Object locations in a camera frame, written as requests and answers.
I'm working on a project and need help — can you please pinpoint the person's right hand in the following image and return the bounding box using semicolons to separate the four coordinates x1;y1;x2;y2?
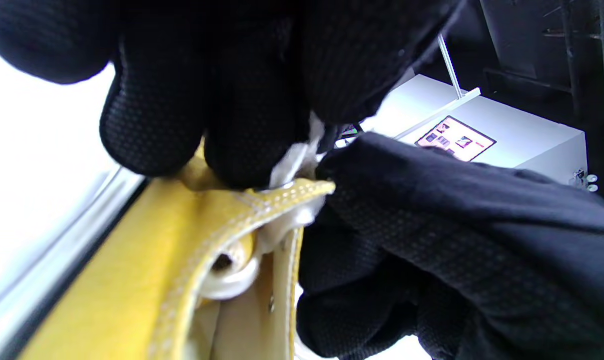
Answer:
297;132;604;360

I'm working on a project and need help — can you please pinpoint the person's left hand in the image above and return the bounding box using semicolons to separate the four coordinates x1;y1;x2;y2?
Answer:
0;0;467;190

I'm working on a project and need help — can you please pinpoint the yellow sneaker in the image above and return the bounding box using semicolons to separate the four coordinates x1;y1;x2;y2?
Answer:
202;32;482;301

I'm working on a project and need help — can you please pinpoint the yellow canvas shoe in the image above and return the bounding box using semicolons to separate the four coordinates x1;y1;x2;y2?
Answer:
0;145;337;360

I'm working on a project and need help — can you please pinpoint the pink screen monitor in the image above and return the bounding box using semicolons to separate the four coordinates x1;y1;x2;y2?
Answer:
414;115;497;163

